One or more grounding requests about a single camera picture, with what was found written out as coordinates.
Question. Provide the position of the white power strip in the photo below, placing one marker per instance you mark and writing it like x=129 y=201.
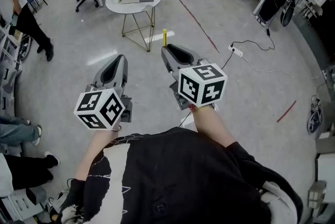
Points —
x=235 y=50

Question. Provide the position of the white shelf unit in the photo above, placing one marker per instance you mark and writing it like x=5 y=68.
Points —
x=8 y=68

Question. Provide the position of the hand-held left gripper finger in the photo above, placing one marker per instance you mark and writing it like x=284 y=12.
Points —
x=125 y=71
x=97 y=76

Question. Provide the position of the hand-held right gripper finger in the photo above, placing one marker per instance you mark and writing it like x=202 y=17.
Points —
x=193 y=55
x=166 y=60

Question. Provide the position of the person's right hand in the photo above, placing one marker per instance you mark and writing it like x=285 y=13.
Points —
x=192 y=106

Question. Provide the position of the person's right forearm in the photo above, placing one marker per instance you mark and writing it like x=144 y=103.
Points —
x=212 y=123

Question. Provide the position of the small cardboard box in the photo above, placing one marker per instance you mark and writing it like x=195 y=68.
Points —
x=317 y=194

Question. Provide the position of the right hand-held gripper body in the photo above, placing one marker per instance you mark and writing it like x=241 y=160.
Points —
x=201 y=84

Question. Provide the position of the round white side table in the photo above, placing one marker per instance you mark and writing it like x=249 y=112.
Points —
x=131 y=8

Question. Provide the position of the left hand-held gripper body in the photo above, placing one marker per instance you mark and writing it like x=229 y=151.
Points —
x=100 y=110

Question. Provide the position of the yellow utility knife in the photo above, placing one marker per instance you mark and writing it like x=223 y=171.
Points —
x=165 y=37

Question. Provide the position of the person's left forearm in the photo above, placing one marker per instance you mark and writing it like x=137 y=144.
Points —
x=96 y=147

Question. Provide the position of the person's black white top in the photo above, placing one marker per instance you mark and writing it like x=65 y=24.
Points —
x=183 y=178

